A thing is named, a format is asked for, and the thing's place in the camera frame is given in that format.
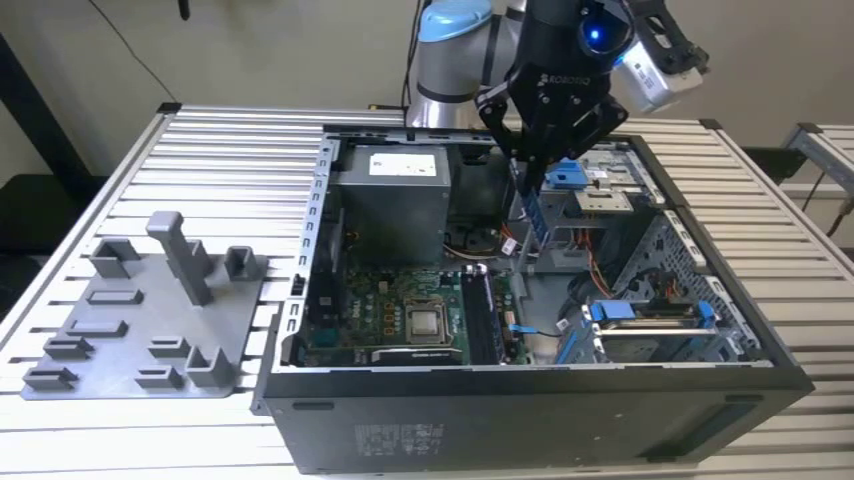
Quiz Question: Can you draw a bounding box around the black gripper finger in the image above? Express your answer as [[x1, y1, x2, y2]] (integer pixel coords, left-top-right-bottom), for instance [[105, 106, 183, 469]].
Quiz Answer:
[[537, 93, 632, 200], [474, 83, 541, 200]]

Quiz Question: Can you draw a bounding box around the RAM stick with white label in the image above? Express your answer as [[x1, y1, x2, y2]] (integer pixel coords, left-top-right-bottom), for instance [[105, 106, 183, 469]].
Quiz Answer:
[[520, 187, 549, 254]]

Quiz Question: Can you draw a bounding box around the black RAM stick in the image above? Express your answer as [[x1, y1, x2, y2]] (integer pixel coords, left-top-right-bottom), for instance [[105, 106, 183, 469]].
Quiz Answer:
[[465, 265, 500, 365]]

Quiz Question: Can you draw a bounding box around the blue drive latch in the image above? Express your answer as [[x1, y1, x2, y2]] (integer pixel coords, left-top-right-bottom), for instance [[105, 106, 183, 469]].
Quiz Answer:
[[545, 157, 589, 191]]

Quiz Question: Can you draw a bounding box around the silver drive cage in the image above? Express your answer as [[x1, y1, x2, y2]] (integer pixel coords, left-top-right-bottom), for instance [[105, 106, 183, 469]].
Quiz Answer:
[[508, 142, 662, 264]]

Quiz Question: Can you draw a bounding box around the grey power supply unit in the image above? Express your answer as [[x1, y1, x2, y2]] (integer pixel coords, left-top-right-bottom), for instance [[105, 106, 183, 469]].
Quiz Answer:
[[330, 144, 453, 266]]

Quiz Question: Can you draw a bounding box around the black furniture piece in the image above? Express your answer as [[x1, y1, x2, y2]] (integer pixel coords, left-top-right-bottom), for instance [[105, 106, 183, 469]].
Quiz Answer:
[[738, 145, 810, 189], [0, 29, 109, 314]]

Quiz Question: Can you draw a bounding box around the metal slat side table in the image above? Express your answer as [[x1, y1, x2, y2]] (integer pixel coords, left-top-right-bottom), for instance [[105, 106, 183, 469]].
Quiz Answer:
[[777, 121, 854, 236]]

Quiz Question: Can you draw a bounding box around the green motherboard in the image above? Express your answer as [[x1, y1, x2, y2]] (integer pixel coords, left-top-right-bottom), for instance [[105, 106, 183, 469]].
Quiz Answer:
[[297, 262, 536, 369]]

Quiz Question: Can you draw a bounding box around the hard disk in blue carrier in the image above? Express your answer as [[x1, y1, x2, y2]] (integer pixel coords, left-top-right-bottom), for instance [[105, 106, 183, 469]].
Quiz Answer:
[[581, 298, 726, 365]]

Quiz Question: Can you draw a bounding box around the silver CPU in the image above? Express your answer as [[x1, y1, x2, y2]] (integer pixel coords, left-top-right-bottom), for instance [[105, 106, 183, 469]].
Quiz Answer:
[[406, 307, 449, 346]]

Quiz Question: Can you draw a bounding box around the black graphics card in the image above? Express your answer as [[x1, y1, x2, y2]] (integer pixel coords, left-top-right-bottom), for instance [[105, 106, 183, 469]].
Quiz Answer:
[[370, 347, 466, 366]]

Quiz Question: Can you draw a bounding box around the black PC case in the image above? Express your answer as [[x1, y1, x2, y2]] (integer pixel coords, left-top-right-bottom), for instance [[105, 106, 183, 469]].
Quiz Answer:
[[250, 122, 817, 476]]

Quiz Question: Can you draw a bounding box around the grey parts rack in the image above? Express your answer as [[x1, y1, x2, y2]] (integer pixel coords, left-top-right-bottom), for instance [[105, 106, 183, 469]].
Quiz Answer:
[[19, 209, 273, 401]]

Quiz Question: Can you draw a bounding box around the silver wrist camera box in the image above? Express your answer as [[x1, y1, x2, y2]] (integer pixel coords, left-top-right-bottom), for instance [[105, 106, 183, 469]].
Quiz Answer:
[[612, 39, 706, 117]]

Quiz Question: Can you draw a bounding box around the blue tipped black wire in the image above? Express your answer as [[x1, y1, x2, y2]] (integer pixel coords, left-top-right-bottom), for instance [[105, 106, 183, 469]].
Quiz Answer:
[[508, 322, 576, 339]]

